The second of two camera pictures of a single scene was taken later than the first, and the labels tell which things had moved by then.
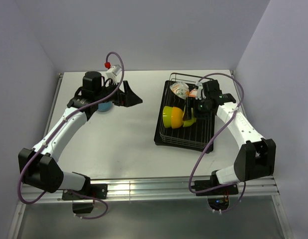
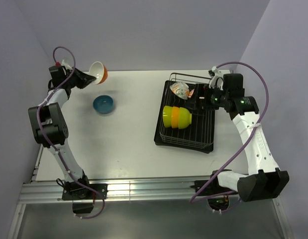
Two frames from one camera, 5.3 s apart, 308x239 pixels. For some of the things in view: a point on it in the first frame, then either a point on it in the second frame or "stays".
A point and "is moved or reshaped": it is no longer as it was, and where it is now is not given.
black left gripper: (131, 98) to (85, 79)
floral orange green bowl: (181, 89) stays
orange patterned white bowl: (193, 93) stays
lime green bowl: (166, 114) stays
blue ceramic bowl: (104, 107) stays
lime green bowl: (188, 123) is moved or reshaped
